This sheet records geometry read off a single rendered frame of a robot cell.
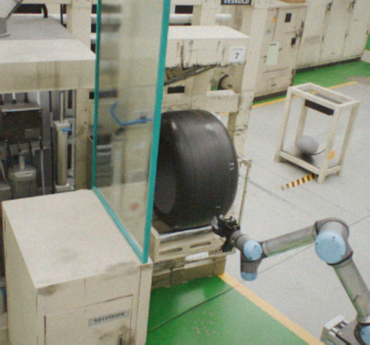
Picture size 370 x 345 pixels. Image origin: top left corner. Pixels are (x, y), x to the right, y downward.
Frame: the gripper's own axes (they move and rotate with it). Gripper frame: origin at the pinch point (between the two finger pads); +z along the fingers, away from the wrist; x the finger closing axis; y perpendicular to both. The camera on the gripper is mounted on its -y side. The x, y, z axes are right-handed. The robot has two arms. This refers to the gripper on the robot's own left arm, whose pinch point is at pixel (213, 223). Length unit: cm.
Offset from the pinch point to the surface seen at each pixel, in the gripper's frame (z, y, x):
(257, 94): 389, -44, -293
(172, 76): 50, 61, 0
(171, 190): 42.5, 0.1, 1.7
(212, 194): -5.0, 17.6, 5.1
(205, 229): 11.4, -9.0, -2.4
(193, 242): 9.7, -14.0, 5.1
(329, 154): 174, -49, -230
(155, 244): 7.5, -9.6, 27.0
